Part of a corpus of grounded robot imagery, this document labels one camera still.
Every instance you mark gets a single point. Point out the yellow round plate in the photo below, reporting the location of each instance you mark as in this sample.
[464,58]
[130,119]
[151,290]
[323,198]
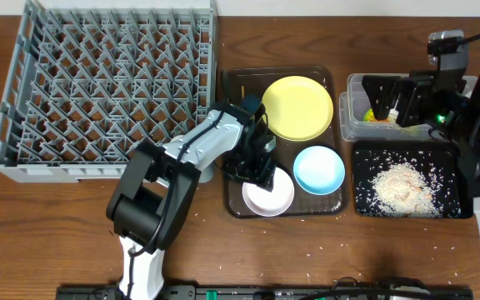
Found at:
[298,108]

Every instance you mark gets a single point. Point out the grey plastic dish rack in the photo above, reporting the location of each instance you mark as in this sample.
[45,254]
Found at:
[87,85]

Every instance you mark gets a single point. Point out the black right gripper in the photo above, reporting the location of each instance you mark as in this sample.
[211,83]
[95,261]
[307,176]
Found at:
[417,87]

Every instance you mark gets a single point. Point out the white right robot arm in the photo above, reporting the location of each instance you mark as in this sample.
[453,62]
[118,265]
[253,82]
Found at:
[463,130]

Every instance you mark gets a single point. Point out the clear plastic waste bin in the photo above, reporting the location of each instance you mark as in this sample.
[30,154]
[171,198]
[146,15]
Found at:
[354,105]

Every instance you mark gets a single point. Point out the pile of rice waste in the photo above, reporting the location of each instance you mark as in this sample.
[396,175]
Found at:
[403,191]

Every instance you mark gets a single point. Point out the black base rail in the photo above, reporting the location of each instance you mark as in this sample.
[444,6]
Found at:
[341,289]

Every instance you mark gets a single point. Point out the yellow green wrapper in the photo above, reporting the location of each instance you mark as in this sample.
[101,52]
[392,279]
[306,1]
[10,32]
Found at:
[369,117]

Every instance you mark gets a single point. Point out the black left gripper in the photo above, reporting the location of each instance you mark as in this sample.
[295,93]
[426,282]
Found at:
[251,167]

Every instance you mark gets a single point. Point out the light blue bowl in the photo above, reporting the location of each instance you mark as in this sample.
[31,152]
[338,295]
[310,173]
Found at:
[319,170]

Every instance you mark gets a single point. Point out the black waste tray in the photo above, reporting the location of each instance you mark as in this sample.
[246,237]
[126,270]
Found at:
[429,158]

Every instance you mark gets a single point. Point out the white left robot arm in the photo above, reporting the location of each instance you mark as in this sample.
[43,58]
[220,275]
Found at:
[151,200]

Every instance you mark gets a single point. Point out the dark brown serving tray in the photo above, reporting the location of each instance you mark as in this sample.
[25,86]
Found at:
[255,81]

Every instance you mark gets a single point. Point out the white shallow bowl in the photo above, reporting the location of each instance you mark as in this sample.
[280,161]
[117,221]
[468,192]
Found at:
[270,204]

